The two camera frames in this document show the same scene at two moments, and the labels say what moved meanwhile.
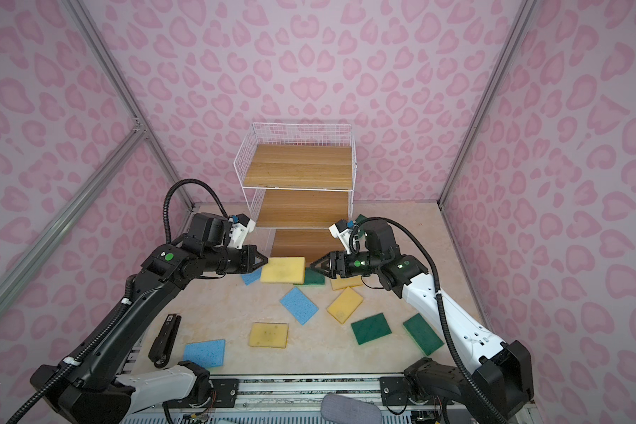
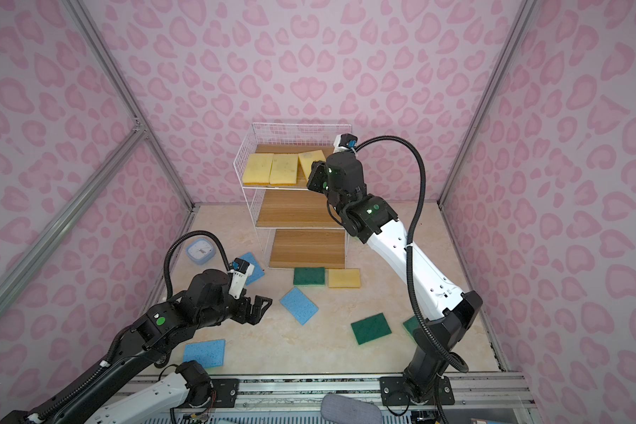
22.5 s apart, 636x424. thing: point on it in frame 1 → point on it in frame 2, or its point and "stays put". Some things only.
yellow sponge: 340,283 stays put
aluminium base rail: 283,393 stays put
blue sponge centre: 300,307 stays put
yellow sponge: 344,305 → 307,159
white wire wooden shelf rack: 299,181 stays put
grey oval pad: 336,409 stays put
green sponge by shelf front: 312,277 stays put
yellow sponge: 283,269 → 258,170
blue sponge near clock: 252,277 stays put
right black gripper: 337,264 → 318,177
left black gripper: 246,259 → 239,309
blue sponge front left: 208,354 stays put
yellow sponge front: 270,335 → 283,170
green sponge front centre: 370,329 stays put
